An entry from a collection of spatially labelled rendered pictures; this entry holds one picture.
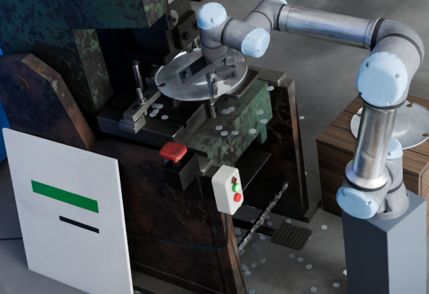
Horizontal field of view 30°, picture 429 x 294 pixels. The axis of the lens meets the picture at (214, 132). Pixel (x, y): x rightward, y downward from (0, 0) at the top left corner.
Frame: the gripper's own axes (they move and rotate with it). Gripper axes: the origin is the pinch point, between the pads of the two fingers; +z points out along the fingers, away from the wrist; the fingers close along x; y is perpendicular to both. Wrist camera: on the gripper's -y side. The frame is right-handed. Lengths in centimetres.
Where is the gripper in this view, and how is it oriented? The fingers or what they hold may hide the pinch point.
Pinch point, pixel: (211, 94)
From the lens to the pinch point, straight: 237.7
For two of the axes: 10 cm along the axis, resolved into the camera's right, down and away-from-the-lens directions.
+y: 9.5, -2.9, 1.3
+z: 0.6, 5.6, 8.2
